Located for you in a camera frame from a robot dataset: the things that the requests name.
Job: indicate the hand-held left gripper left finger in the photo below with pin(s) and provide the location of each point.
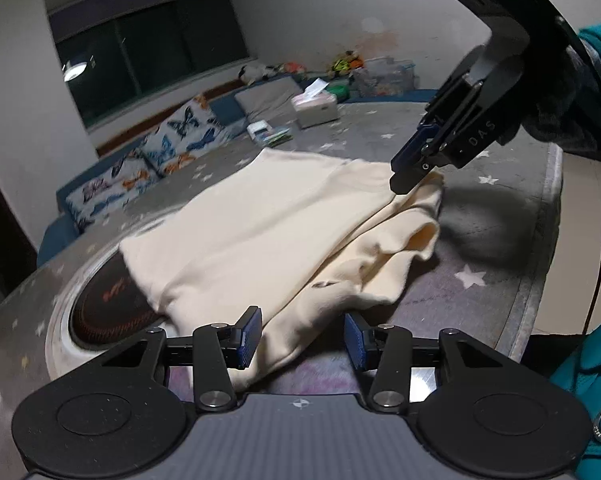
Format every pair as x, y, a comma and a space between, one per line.
246, 338

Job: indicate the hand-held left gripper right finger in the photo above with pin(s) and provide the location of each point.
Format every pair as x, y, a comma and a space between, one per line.
356, 341

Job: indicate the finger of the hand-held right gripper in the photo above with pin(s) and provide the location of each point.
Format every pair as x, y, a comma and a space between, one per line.
416, 170
427, 131

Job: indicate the cream cloth garment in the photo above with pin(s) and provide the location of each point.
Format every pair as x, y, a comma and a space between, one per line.
260, 240

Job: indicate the clear plastic storage box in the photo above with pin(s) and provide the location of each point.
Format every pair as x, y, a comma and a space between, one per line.
383, 77

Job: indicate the green packet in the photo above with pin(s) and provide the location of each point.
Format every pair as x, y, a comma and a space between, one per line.
339, 93

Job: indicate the grey star-print table cover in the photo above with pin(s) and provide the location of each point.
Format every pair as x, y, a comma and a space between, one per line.
485, 240

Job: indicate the pink tissue box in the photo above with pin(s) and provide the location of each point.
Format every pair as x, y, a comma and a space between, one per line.
314, 107

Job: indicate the green-edged booklet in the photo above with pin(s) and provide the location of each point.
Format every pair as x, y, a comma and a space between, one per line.
279, 136

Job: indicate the round black induction cooktop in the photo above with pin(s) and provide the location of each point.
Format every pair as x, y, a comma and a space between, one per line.
108, 305

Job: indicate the orange toy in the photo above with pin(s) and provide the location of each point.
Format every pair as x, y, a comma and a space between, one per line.
293, 67

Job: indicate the small white box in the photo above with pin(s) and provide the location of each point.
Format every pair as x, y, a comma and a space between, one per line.
260, 131

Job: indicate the grey cushion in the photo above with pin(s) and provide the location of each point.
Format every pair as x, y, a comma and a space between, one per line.
268, 96

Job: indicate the black and white plush toy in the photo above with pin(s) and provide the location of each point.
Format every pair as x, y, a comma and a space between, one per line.
258, 73

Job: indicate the butterfly-print pillow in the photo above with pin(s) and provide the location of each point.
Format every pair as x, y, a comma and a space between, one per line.
108, 192
188, 132

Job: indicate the blue bench sofa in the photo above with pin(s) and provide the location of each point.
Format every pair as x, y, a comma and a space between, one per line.
55, 240

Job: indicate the person's teal jacket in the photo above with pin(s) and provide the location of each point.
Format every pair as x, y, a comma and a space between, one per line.
575, 375

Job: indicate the dark window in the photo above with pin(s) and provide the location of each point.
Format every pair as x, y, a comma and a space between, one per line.
145, 45

